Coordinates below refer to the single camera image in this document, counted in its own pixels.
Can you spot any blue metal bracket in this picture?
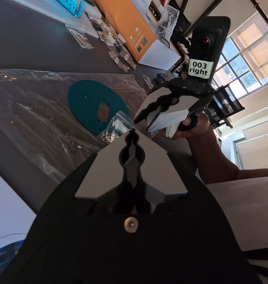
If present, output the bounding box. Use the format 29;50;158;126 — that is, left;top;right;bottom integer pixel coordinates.
56;0;85;18

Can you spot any small labelled hardware bag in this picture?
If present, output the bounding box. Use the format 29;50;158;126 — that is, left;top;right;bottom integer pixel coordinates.
142;74;154;89

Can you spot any window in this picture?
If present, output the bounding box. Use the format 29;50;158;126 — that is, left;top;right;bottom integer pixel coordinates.
215;11;268;100

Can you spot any blue disc with rectangular slot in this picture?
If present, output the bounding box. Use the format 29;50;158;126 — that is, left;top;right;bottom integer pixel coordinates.
68;80;131;135

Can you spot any black lanyard strap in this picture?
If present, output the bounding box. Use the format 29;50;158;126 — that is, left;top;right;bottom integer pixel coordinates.
243;247;268;280

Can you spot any clear plastic bag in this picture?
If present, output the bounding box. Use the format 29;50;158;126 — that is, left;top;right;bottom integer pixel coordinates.
0;69;159;184
156;4;180;41

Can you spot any silver antistatic bag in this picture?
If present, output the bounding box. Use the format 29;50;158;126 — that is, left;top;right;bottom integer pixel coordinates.
156;73;170;84

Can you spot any pile of small hardware bags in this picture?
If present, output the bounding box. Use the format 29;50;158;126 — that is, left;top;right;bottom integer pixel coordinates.
65;11;136;72

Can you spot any orange and white cardboard box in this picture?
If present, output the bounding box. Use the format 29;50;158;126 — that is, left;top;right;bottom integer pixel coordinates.
95;0;181;65

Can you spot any white foam sheet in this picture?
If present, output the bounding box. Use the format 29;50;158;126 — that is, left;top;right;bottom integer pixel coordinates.
12;0;101;39

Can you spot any assembly instruction booklet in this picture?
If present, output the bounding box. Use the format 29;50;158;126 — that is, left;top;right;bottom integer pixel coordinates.
0;167;37;275

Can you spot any person's right hand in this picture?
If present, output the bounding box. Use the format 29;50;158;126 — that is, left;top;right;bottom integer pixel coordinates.
158;113;214;141

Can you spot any black office chair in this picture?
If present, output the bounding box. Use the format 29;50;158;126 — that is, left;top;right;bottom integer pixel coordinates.
208;85;245;129

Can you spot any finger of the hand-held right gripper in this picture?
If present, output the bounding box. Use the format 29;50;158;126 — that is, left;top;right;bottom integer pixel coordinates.
133;87;177;125
147;95;200;133

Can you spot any person's right forearm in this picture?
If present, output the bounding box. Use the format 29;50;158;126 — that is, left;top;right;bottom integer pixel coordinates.
187;131;268;184

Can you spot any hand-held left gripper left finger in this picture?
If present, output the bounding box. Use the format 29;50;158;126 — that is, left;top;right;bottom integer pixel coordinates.
74;130;134;214

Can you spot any small zip bag of screws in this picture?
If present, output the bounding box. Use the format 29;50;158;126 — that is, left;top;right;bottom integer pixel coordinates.
97;111;136;145

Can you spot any grey desk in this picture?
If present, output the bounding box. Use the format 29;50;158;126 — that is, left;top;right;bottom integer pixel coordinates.
0;0;199;213

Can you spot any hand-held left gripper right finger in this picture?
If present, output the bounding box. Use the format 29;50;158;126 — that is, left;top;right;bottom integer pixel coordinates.
134;129;188;214

